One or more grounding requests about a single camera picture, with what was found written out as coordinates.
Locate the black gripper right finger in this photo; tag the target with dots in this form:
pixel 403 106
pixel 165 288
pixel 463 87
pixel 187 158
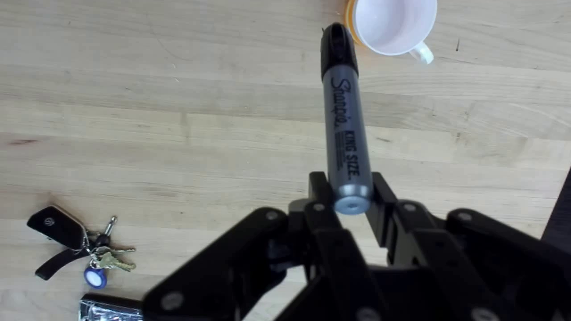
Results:
pixel 476 262

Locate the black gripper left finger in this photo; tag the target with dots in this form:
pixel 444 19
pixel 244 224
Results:
pixel 269 269

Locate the black car key fob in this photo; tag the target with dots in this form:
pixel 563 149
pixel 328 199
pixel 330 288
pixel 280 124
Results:
pixel 57 228

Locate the black remote with silver buttons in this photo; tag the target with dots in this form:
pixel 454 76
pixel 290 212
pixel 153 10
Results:
pixel 110 310

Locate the white and orange mug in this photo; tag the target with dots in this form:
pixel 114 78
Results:
pixel 394 24

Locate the blue round key tag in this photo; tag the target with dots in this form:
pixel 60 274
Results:
pixel 96 278

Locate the grey Sharpie marker black cap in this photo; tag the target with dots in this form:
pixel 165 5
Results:
pixel 346 131

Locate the bunch of metal keys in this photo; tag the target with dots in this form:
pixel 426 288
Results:
pixel 117 258

